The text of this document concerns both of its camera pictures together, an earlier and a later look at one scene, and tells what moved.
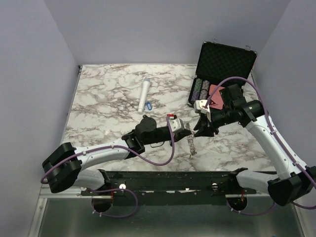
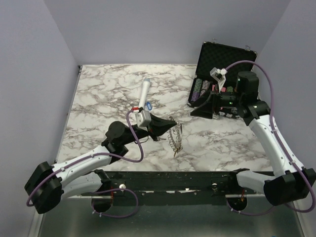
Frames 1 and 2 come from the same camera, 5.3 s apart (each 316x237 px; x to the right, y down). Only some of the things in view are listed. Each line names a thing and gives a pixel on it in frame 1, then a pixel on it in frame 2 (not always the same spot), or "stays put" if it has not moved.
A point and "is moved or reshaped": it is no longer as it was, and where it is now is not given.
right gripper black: x=205 y=132 -> x=206 y=109
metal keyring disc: x=191 y=140 is moved or reshaped
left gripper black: x=180 y=134 -> x=159 y=126
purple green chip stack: x=197 y=90 stays put
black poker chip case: x=217 y=62 stays put
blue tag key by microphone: x=149 y=106 stays put
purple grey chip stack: x=204 y=90 stays put
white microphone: x=144 y=94 stays put
